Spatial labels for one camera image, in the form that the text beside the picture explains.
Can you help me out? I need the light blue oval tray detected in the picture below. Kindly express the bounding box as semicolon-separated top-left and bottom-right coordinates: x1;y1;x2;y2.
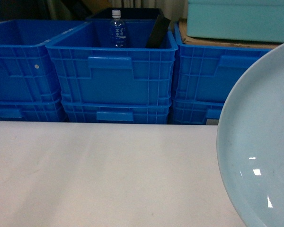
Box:
217;44;284;227

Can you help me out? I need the blue crate bottom middle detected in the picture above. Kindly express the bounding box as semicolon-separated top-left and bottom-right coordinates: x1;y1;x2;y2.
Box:
62;99;171;124

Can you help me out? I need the blue crate bottom right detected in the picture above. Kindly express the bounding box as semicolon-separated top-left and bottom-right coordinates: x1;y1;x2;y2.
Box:
169;99;223;125

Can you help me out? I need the blue crate top middle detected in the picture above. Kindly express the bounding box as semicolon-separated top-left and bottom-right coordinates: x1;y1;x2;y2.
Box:
46;19;178;106

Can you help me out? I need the blue crate top right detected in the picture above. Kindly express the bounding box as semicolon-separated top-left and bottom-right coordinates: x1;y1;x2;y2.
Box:
172;19;272;103

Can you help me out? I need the clear water bottle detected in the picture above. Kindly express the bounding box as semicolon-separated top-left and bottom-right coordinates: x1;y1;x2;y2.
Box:
109;9;127;48

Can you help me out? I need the brown cardboard sheet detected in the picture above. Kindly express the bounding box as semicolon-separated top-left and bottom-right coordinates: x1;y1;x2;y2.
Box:
178;18;282;49

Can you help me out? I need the black flat board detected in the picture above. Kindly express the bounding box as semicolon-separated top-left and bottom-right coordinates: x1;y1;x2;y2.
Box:
145;15;170;49

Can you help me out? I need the dark blue rear crate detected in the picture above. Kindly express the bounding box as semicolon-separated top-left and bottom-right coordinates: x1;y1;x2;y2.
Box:
86;8;164;20

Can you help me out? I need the blue crate bottom left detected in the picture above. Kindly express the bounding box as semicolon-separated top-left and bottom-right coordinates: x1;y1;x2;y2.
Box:
0;99;68;122

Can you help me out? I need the blue crate top left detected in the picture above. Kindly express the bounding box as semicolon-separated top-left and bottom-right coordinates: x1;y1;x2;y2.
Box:
0;19;83;103

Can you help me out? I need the teal foam box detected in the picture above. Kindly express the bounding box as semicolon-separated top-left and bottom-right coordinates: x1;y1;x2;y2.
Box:
187;0;284;43

